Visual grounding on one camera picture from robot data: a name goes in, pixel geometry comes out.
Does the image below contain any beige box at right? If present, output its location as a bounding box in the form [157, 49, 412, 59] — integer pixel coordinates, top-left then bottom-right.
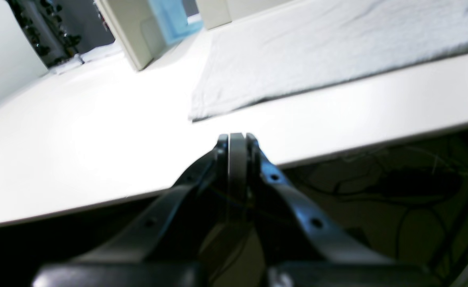
[95, 0, 183, 72]

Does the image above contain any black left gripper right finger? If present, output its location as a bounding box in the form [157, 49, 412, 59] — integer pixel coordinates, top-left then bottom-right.
[246, 133, 394, 265]

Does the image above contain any grey T-shirt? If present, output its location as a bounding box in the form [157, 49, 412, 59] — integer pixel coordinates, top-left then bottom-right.
[188, 0, 468, 121]

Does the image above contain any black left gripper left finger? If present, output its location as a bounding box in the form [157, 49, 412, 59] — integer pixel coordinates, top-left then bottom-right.
[75, 134, 229, 263]

